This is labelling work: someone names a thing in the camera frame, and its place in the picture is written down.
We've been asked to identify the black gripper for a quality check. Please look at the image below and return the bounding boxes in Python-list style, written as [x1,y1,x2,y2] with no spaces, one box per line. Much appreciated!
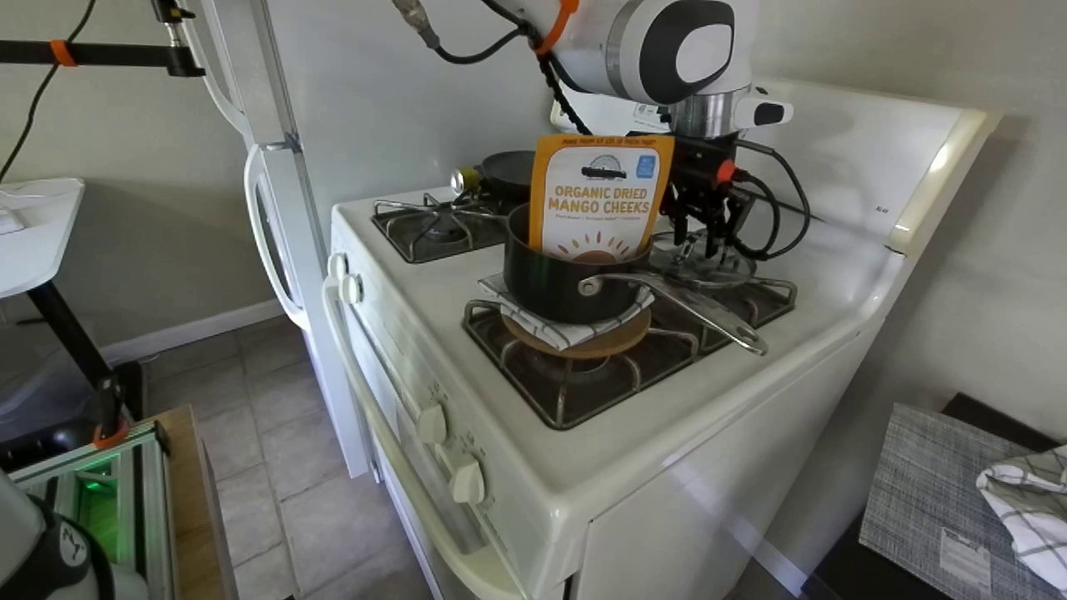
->
[667,180,740,269]

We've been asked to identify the gray robot base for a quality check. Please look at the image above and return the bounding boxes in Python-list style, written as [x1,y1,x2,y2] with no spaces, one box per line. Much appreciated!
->
[0,470,119,600]

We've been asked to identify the gray frying pan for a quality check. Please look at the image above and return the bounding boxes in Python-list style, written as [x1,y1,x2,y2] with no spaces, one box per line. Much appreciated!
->
[477,148,539,205]

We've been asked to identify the orange dried mango bag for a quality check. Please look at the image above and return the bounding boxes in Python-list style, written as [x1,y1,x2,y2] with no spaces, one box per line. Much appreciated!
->
[523,130,678,266]

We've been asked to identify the round brown trivet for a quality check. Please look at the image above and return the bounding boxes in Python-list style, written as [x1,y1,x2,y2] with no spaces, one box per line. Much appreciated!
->
[497,303,654,365]

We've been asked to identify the black double burner grate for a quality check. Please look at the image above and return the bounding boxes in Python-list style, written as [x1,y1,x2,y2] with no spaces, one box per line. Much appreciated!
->
[371,180,532,266]
[461,238,800,435]

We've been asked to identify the white gas stove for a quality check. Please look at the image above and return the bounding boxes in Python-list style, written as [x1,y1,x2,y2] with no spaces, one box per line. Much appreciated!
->
[317,76,1005,600]

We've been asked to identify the gray woven placemat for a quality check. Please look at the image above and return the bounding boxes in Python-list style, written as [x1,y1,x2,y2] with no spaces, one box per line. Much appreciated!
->
[856,400,1067,600]

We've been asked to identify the black side table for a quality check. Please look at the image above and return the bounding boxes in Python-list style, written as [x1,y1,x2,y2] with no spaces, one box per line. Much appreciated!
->
[802,390,1067,600]

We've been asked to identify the white refrigerator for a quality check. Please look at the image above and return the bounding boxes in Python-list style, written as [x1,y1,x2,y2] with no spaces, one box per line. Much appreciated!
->
[163,0,377,481]

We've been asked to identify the white checkered dish towel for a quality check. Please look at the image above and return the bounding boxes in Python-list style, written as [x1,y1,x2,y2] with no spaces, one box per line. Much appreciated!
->
[973,442,1067,593]

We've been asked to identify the wooden cart board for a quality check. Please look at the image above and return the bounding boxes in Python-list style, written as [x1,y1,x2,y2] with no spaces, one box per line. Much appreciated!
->
[151,402,239,600]

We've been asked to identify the black bar with orange tape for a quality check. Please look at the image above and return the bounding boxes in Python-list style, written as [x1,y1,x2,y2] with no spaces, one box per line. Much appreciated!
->
[0,0,209,85]

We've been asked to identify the white table with black legs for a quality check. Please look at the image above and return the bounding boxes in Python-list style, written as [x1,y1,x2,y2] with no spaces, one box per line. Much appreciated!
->
[0,177,151,459]

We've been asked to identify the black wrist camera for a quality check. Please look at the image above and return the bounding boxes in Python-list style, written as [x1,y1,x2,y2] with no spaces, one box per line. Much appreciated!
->
[662,130,747,191]

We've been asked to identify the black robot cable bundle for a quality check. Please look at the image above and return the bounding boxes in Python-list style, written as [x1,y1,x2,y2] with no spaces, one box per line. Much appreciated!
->
[387,0,817,266]

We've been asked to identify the black saucepan with steel handle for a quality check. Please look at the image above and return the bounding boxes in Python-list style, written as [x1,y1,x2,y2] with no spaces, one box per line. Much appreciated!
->
[499,205,775,360]

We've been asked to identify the oven door handle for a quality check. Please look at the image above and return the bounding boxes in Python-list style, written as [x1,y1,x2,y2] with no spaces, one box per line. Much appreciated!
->
[317,276,526,596]

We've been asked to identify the aluminium cart frame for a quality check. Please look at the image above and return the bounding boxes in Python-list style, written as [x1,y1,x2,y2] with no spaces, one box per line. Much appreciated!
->
[3,425,183,600]

